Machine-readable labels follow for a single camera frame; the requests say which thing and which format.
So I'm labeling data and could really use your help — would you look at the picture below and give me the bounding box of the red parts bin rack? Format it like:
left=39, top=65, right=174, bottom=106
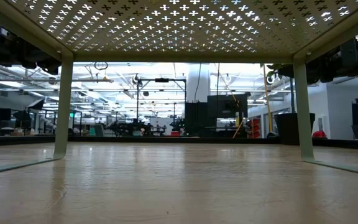
left=247, top=118, right=262, bottom=139

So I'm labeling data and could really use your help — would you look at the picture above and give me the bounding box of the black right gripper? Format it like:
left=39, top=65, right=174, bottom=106
left=278, top=24, right=358, bottom=85

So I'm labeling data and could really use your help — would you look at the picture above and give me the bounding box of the red object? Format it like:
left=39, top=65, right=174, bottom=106
left=311, top=129, right=328, bottom=139

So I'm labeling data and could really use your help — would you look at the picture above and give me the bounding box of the gray office chair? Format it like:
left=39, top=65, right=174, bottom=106
left=88, top=123, right=106, bottom=137

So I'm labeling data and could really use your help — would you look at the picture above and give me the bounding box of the black camera stand frame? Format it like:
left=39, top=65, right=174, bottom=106
left=136, top=77, right=187, bottom=119

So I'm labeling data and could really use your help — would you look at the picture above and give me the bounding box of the black aluminium rig frame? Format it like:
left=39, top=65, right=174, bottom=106
left=0, top=134, right=358, bottom=151

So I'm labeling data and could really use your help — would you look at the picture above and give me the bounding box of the potted plant in black pot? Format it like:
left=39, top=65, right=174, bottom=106
left=265, top=63, right=316, bottom=146

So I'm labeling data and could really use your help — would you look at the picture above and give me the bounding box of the black equipment box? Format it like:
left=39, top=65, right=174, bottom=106
left=184, top=93, right=249, bottom=138

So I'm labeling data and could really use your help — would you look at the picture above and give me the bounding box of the pale green perforated metal shelf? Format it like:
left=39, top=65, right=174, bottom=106
left=0, top=0, right=358, bottom=178

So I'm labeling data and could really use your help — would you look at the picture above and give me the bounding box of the black background robot station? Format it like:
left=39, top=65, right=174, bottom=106
left=106, top=120, right=167, bottom=138

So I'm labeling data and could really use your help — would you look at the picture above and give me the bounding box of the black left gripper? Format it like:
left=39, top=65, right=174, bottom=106
left=0, top=17, right=62, bottom=76

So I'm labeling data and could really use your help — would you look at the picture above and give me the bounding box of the black softbox light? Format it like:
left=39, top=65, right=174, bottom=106
left=26, top=98, right=45, bottom=110

